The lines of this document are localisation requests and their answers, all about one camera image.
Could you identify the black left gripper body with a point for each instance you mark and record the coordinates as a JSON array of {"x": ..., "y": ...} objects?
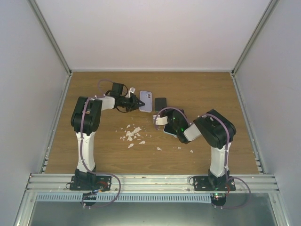
[{"x": 131, "y": 104}]

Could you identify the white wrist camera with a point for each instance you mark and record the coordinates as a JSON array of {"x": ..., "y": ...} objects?
[
  {"x": 130, "y": 92},
  {"x": 160, "y": 121}
]

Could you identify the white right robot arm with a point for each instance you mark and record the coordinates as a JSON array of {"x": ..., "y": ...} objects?
[{"x": 217, "y": 131}]

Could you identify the grey left corner post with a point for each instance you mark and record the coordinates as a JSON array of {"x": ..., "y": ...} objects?
[{"x": 37, "y": 12}]

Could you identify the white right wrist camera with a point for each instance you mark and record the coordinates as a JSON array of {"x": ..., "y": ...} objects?
[{"x": 160, "y": 121}]

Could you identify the phone in blue case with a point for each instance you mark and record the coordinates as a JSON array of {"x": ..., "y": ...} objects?
[{"x": 169, "y": 130}]

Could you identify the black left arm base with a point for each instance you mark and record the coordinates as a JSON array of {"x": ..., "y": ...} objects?
[{"x": 91, "y": 183}]

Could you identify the phone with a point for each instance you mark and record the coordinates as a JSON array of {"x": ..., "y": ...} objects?
[
  {"x": 146, "y": 97},
  {"x": 169, "y": 130}
]

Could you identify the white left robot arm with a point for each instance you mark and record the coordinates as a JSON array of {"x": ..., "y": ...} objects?
[{"x": 86, "y": 117}]

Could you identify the aluminium mounting rail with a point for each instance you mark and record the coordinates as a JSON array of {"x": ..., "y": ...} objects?
[{"x": 138, "y": 183}]

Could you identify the black smartphone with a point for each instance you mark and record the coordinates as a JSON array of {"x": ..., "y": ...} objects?
[{"x": 160, "y": 103}]

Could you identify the grey aluminium corner post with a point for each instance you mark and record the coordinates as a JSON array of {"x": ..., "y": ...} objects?
[{"x": 264, "y": 18}]

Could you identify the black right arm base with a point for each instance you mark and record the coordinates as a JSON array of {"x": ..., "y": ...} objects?
[{"x": 211, "y": 183}]

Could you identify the grey slotted cable duct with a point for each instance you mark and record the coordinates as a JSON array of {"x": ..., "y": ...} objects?
[{"x": 140, "y": 197}]

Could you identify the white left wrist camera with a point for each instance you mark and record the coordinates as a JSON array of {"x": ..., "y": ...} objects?
[{"x": 130, "y": 92}]

